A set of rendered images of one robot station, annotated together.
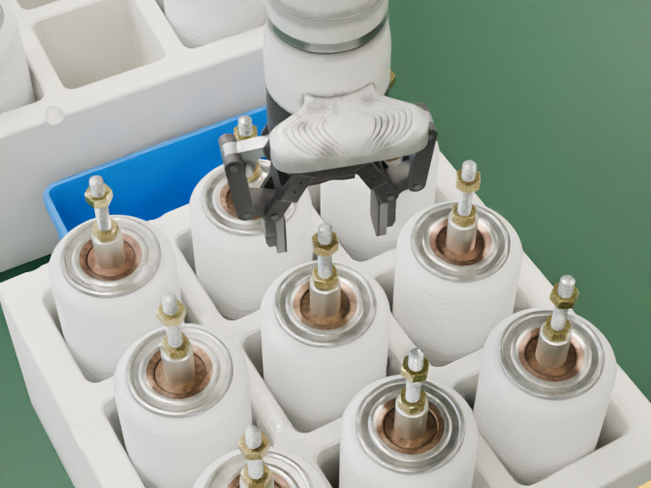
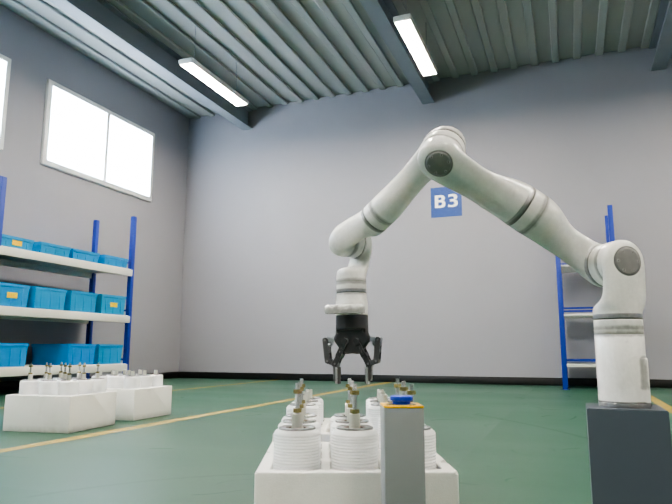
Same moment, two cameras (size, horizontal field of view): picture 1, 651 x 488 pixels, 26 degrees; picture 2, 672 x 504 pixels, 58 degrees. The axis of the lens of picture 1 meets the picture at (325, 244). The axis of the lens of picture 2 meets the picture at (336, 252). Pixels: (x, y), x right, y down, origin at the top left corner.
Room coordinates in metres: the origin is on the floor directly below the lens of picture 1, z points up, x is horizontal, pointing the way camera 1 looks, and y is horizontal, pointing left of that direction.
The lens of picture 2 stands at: (-0.64, -0.64, 0.41)
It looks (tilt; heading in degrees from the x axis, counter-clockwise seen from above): 9 degrees up; 28
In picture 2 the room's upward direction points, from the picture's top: straight up
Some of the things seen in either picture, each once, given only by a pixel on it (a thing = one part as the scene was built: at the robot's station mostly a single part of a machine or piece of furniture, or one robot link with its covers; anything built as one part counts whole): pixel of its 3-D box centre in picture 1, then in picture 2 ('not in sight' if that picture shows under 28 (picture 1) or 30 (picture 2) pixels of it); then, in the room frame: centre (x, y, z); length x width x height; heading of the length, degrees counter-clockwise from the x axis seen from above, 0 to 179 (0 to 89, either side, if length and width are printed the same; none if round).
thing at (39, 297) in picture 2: not in sight; (32, 299); (3.18, 4.84, 0.90); 0.50 x 0.38 x 0.21; 97
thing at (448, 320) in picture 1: (451, 312); not in sight; (0.66, -0.10, 0.16); 0.10 x 0.10 x 0.18
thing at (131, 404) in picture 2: not in sight; (126, 401); (2.15, 2.36, 0.09); 0.39 x 0.39 x 0.18; 10
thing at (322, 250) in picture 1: (325, 243); not in sight; (0.61, 0.00, 0.32); 0.02 x 0.02 x 0.01; 12
